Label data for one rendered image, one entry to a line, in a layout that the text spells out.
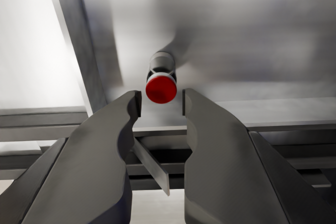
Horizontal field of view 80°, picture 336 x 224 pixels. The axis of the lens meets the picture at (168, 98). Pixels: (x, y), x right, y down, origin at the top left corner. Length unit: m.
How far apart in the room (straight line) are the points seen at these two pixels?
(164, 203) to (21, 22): 0.26
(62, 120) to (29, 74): 0.05
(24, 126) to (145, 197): 0.17
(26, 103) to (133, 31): 0.13
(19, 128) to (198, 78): 0.17
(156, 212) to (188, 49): 0.24
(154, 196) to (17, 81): 0.21
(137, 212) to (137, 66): 0.23
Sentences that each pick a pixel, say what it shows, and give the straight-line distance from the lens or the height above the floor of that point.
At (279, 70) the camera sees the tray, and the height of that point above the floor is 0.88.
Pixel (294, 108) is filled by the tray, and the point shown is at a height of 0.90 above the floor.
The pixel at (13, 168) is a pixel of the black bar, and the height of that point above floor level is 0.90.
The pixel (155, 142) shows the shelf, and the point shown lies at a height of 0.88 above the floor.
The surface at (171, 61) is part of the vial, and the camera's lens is 0.15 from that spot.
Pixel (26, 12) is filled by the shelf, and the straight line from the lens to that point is 0.19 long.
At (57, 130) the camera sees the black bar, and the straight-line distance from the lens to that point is 0.21.
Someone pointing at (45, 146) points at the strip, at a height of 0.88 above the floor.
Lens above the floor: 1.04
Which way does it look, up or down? 58 degrees down
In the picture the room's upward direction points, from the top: 179 degrees clockwise
